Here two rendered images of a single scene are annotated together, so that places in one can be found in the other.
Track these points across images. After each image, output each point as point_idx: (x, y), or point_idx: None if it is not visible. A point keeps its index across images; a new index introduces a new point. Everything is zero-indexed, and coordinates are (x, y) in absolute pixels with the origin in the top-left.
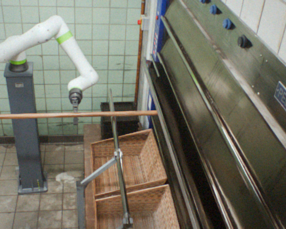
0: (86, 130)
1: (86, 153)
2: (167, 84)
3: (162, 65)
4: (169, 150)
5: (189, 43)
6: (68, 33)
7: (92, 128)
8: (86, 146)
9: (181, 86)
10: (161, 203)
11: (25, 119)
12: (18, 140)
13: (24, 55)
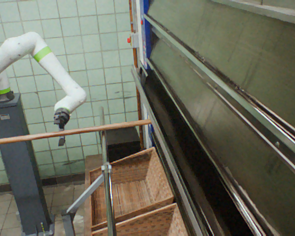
0: (88, 161)
1: (87, 184)
2: (159, 85)
3: (151, 67)
4: (161, 146)
5: (172, 18)
6: (46, 48)
7: (94, 159)
8: (87, 177)
9: (172, 77)
10: (172, 228)
11: (17, 155)
12: (13, 180)
13: (5, 84)
